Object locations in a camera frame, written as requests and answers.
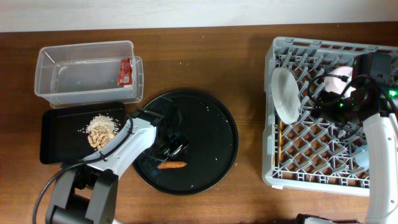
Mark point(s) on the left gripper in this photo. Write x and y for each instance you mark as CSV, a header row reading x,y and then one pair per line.
x,y
181,144

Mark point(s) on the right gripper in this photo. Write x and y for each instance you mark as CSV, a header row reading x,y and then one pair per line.
x,y
323,110

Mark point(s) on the orange carrot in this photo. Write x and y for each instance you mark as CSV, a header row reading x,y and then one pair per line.
x,y
172,165

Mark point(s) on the blue cup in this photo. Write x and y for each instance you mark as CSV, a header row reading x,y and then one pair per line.
x,y
362,156

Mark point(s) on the food scraps and rice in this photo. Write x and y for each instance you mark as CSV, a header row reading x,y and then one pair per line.
x,y
100,130

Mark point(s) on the grey plate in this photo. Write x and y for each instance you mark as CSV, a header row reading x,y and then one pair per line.
x,y
285,95

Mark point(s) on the wooden chopstick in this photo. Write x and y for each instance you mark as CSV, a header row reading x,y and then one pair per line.
x,y
280,141

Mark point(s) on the red snack wrapper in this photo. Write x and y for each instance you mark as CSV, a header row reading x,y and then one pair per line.
x,y
125,72

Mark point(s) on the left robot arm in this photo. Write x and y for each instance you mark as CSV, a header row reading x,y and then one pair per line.
x,y
86,192

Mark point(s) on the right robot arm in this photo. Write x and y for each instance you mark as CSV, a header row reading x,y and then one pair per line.
x,y
373,106

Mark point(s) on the grey dishwasher rack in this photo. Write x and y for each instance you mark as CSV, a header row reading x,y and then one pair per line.
x,y
314,155

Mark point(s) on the round black serving tray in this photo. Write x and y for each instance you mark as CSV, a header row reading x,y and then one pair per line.
x,y
212,145

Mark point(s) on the black rectangular tray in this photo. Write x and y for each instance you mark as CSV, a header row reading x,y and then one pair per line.
x,y
63,136

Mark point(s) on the clear plastic bin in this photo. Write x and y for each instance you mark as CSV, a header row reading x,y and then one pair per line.
x,y
81,74

